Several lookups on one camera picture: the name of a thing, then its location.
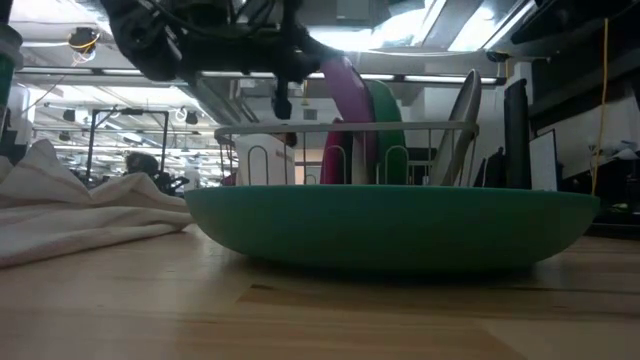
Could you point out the white folded cloth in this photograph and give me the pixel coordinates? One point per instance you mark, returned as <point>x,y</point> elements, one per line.
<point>75,215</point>

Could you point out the white cutlery holder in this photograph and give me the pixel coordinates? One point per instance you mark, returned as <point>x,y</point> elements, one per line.
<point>265,160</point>

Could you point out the pink plate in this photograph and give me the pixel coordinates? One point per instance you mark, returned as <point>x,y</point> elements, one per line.
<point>350,95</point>

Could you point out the green plate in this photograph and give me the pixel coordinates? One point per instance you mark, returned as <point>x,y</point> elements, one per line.
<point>392,125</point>

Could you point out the white plate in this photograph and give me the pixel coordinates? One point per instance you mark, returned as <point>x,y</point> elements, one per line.
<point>460,125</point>

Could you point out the black rig frame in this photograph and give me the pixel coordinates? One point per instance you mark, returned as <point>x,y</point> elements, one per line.
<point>91,135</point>

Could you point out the green label soap bottle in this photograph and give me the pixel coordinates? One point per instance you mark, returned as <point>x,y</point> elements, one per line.
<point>5,60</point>

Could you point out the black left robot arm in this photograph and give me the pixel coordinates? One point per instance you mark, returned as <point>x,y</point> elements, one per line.
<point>145,40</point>

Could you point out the long ceiling light strip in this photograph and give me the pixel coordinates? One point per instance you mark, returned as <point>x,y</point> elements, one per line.
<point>115,71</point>

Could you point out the teal plate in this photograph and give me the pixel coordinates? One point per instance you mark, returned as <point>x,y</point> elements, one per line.
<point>390,225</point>

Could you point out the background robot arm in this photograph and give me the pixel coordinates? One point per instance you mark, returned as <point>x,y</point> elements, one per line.
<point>172,182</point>

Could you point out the white board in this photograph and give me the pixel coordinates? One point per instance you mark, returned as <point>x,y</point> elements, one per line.
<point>544,160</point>

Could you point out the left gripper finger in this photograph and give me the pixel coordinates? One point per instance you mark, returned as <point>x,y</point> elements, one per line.
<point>327,56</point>
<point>282,102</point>

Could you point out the black monitor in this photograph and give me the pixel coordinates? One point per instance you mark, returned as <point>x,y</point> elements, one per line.
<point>517,135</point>

